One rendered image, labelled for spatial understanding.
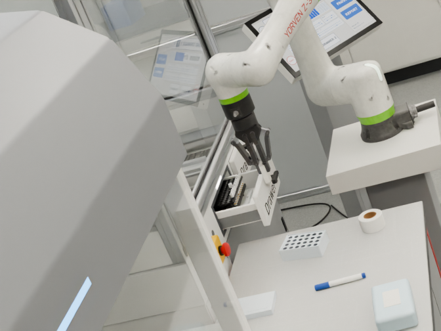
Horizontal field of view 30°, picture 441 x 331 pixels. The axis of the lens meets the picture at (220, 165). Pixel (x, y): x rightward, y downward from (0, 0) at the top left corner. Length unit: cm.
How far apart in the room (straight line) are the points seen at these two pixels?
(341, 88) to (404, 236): 61
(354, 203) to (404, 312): 177
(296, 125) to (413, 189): 162
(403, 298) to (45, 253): 109
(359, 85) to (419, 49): 283
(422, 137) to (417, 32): 283
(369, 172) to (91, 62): 132
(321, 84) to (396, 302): 99
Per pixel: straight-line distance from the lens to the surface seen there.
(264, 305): 222
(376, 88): 269
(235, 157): 280
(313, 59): 275
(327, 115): 349
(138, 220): 138
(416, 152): 260
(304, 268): 234
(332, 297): 218
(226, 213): 252
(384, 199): 281
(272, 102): 428
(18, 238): 110
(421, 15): 543
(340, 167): 266
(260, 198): 247
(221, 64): 237
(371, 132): 275
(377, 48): 549
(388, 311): 198
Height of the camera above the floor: 193
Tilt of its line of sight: 21 degrees down
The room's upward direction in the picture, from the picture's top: 22 degrees counter-clockwise
